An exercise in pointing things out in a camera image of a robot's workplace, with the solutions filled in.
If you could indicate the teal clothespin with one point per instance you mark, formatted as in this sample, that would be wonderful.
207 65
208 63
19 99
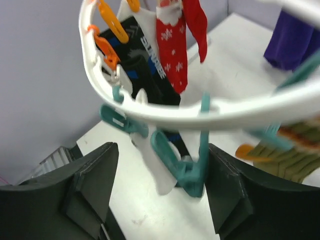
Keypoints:
190 175
123 123

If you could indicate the purple sock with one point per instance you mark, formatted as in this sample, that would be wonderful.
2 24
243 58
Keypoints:
291 43

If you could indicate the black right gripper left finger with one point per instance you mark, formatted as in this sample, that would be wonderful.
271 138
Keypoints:
68 203

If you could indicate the red santa sock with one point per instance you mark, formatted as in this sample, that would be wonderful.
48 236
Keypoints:
173 19

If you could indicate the white sock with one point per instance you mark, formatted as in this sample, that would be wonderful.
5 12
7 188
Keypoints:
164 181

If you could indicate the white round sock hanger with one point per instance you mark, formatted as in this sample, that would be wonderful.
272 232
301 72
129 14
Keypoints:
289 105

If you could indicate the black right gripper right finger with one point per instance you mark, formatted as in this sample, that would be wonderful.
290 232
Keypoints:
247 203

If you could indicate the black blue patterned sock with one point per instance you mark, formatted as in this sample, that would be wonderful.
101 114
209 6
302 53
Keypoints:
139 61

